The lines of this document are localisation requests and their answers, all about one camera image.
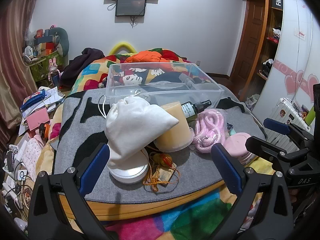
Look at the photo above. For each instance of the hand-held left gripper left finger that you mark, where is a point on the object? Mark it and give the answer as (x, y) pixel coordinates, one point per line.
(96, 170)

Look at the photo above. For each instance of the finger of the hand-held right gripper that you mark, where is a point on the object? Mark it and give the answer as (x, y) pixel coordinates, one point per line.
(265, 146)
(275, 126)

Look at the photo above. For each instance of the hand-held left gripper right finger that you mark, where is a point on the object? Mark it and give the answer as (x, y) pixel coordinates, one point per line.
(228, 172)

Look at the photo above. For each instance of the pink round case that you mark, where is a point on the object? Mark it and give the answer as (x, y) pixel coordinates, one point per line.
(237, 142)

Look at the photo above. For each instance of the white round box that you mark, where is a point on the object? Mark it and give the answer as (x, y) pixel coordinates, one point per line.
(130, 173)

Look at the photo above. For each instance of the beige candle jar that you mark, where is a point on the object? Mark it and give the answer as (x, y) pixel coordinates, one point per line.
(175, 130)

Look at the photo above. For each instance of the green spray bottle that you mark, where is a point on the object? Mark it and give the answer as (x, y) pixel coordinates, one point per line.
(191, 108)

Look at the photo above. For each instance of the clear plastic storage box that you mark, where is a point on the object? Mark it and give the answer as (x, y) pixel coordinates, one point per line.
(120, 80)

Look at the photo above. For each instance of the white suitcase with stickers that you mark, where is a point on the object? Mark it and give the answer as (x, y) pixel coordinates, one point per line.
(282, 120)

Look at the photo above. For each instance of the white bag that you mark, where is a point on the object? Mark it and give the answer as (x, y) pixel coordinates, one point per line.
(252, 102)

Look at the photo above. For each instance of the grey black patterned mat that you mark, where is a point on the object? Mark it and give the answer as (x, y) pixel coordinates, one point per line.
(75, 142)

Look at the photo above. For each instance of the green box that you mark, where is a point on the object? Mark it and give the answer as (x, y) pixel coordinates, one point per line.
(310, 115)

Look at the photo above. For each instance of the round wooden board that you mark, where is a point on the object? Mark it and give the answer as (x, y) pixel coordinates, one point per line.
(112, 208)

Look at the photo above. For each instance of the white wardrobe door pink hearts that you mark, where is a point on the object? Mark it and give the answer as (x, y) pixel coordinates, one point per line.
(292, 67)

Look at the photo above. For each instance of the pink patterned sheet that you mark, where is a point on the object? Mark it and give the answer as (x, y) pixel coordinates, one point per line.
(33, 157)

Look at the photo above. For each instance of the beige sachet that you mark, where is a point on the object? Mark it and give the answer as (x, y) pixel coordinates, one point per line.
(165, 176)

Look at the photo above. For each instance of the orange black gadget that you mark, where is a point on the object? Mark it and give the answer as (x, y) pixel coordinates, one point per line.
(45, 131)

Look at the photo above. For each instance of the white square device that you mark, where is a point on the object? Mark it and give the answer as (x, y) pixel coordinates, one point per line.
(21, 175)

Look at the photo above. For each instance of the wooden shelf unit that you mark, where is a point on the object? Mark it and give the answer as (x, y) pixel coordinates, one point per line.
(270, 50)

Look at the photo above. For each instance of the pink wallet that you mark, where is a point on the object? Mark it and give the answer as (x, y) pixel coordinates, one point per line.
(37, 120)

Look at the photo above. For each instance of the pile of papers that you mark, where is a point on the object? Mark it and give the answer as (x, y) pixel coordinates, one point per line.
(53, 97)

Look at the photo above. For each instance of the blue pouch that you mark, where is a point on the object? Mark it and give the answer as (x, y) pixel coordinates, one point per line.
(32, 101)

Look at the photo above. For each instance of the brown wooden door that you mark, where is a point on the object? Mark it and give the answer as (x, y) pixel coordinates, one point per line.
(250, 35)

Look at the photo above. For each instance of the red white sticker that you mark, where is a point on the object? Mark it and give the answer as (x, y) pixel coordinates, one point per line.
(299, 34)

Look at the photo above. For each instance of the colourful patchwork blanket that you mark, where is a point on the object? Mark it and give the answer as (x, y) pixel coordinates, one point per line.
(95, 72)

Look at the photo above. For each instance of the face printed cloth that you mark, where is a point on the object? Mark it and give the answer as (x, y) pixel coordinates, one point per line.
(132, 77)

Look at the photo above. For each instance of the dark purple clothing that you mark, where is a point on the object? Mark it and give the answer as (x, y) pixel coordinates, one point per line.
(77, 67)

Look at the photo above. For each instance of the pink bunny bottle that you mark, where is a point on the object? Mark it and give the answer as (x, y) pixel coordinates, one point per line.
(53, 71)

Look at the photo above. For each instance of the black cloth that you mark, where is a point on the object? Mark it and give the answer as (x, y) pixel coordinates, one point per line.
(170, 80)

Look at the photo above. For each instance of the green patterned cabinet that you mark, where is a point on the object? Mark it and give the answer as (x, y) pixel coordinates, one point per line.
(42, 67)

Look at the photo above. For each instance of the orange padded jacket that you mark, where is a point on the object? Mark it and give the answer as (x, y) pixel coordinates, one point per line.
(145, 57)

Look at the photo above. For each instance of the yellow curved cushion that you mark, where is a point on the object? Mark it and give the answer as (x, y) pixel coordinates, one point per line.
(122, 44)

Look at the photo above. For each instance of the grey teal neck cushion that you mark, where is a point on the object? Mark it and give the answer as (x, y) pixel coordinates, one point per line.
(63, 38)

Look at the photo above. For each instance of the stack of coloured boxes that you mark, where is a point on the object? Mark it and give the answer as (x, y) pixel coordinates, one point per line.
(45, 42)

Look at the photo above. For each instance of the brown pink curtain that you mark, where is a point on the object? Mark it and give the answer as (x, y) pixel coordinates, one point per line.
(12, 55)

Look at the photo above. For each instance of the small black wall monitor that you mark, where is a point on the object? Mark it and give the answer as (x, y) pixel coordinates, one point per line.
(130, 6)

